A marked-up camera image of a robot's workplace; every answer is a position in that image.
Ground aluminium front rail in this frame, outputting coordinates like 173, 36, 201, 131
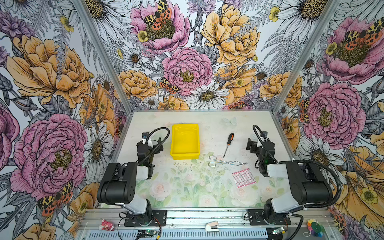
76, 208, 343, 240

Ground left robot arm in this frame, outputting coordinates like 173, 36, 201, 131
97, 133, 164, 227

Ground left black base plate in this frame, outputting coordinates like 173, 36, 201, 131
124, 210, 168, 227

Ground pink white small object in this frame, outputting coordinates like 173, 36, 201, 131
99, 220, 115, 231

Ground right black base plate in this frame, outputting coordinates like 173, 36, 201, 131
244, 209, 292, 226

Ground aluminium corner post left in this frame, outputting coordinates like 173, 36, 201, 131
74, 1, 133, 117

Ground green circuit board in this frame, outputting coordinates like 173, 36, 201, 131
136, 230, 160, 240

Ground right black corrugated cable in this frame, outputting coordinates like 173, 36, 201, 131
252, 124, 343, 209

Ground pink patterned card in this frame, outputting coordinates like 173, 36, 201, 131
232, 169, 257, 188

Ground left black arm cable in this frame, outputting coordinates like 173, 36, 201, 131
136, 126, 171, 167

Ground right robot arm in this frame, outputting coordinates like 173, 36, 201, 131
246, 136, 335, 225

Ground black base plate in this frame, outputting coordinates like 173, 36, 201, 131
244, 209, 292, 226
124, 210, 168, 227

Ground colourful disc toy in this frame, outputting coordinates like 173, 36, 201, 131
304, 219, 325, 238

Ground clear handled scissors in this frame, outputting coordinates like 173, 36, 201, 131
209, 155, 248, 167

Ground yellow plastic bin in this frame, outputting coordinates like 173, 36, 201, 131
170, 124, 201, 161

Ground aluminium corner post right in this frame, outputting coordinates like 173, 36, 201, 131
271, 0, 341, 114

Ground orange black screwdriver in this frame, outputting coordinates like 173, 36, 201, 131
223, 133, 234, 157

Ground aluminium corner post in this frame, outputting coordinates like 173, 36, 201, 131
271, 0, 341, 114
74, 1, 133, 117

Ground small right circuit board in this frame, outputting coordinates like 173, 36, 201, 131
272, 227, 286, 235

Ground white pink stapler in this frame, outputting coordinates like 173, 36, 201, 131
205, 221, 220, 233

